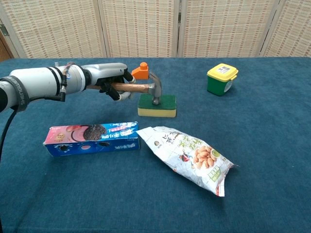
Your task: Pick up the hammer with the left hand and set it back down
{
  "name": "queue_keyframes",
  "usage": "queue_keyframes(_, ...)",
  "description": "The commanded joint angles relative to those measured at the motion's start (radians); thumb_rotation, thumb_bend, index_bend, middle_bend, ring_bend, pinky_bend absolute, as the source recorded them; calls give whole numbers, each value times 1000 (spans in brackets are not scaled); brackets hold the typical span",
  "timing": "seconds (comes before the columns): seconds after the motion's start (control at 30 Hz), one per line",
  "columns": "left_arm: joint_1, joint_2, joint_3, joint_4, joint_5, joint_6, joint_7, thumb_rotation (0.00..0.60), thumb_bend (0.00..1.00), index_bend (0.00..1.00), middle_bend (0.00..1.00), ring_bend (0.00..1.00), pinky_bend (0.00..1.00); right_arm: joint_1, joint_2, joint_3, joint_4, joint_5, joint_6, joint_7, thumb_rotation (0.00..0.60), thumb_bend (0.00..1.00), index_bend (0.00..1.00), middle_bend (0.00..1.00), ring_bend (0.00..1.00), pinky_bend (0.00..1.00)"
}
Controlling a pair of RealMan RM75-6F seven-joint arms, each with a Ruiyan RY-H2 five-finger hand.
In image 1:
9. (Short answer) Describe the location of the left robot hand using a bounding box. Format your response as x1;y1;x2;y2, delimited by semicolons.
81;63;136;102

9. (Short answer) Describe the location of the wooden handle claw hammer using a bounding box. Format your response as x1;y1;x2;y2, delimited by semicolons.
85;71;163;106

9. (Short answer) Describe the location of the green and yellow sponge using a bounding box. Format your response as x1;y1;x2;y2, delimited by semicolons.
137;94;177;118

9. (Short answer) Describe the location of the orange plastic block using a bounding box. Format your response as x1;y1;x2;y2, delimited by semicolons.
131;62;149;81

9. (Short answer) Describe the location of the woven folding screen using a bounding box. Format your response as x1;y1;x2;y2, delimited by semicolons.
0;0;311;59

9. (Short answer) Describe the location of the blue Oreo cookie box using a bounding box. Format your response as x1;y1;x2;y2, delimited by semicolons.
43;121;141;157

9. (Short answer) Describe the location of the blue table cloth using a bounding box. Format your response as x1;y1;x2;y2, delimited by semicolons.
0;56;311;233

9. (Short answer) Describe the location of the green container with yellow lid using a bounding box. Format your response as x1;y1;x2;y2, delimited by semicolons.
207;63;239;97

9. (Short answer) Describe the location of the white almond snack bag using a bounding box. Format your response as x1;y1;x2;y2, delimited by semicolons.
135;126;239;198

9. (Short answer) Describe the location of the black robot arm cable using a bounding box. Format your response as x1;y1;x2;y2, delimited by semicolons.
0;72;68;164

